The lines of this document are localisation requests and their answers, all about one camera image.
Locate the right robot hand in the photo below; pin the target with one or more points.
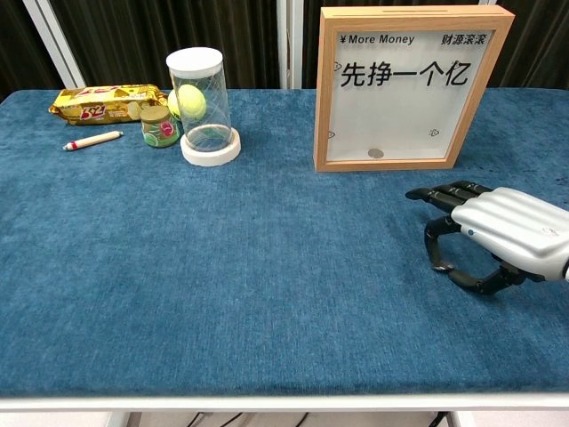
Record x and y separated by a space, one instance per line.
511 222

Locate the grey coin behind glass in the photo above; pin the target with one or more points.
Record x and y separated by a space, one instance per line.
375 153

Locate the black pleated curtain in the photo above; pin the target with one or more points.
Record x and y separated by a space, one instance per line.
155 35
18 44
311 44

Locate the blue table cloth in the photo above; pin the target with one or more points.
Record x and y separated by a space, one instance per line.
222 267

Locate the round white coaster base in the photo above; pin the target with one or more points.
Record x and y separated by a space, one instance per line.
209 158

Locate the yellow-green tennis ball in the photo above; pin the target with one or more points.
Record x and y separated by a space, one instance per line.
191 101

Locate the clear cylinder with white lid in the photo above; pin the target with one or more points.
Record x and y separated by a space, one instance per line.
195 60

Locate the small jar with green label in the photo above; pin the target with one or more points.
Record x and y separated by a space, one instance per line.
160 129

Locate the yellow biscuit packet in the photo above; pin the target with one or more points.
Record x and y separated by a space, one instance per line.
102 104

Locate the white red-tipped pen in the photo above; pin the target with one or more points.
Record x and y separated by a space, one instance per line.
93 140

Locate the wooden frame money box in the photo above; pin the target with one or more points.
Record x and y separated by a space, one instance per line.
400 115

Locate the white partition post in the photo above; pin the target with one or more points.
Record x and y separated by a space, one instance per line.
56 44
289 44

